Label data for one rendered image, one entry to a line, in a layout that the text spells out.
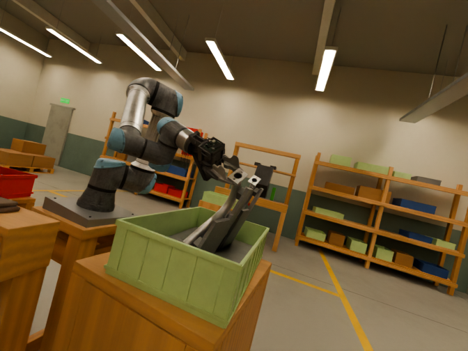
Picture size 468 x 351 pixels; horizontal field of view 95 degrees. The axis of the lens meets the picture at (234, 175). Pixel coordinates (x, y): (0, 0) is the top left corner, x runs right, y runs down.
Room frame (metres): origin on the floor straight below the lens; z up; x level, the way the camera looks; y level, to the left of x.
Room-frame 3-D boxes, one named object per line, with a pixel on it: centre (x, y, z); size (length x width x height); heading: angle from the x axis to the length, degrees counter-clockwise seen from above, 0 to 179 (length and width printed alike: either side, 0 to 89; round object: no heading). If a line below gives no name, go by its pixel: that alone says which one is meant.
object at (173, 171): (6.34, 2.54, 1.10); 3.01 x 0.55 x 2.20; 74
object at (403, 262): (4.74, -3.24, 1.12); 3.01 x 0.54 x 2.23; 74
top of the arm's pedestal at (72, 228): (0.99, 0.58, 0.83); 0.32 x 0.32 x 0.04; 71
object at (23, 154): (5.57, 5.45, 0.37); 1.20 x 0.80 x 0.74; 172
